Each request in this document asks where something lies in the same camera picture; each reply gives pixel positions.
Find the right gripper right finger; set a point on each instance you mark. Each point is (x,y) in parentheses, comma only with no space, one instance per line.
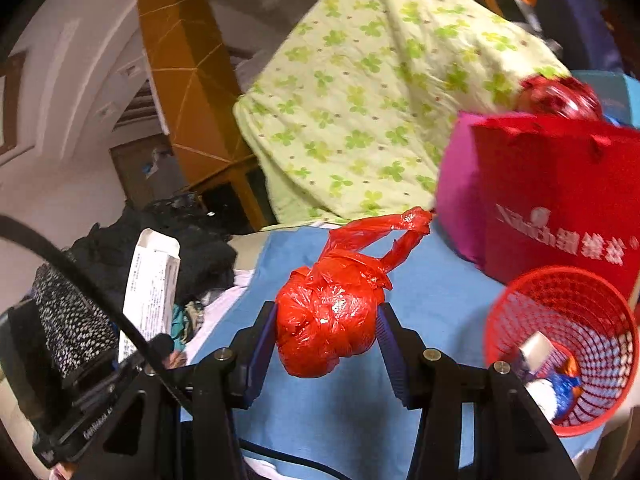
(476,423)

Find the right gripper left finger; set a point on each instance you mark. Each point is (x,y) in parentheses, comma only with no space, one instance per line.
(150,435)

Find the blue plastic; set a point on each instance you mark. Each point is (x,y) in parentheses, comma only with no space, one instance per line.
(566,389)

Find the blue and white carton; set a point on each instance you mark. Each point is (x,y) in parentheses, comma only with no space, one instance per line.
(534,367)

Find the orange plastic wrapper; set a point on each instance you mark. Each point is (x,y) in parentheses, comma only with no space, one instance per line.
(570,368)

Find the white printed paper box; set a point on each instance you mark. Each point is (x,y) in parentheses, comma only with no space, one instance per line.
(152,281)

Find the red plastic bag ball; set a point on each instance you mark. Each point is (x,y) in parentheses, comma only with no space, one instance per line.
(327,311)

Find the colourful striped clothes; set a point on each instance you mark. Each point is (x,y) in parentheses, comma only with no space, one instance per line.
(186,321)

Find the red mesh wastebasket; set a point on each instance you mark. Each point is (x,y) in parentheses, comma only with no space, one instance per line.
(583,316)

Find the blue blanket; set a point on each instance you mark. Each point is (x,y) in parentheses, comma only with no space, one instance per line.
(350,419)

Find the black clothes pile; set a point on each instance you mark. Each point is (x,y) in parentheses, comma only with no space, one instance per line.
(178,228)

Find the magenta pillow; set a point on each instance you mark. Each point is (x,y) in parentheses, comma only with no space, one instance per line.
(458,204)

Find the red paper shopping bag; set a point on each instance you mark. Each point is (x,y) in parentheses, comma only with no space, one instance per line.
(559,192)

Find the green clover quilt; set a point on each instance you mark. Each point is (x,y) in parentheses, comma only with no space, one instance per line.
(350,117)

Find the red foil gift wrap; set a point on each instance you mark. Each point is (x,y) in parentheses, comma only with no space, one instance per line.
(566,97)

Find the wooden bedside cabinet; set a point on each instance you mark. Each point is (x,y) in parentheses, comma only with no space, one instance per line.
(196,85)

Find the light blue box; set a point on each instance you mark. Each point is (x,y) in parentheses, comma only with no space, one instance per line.
(618,93)

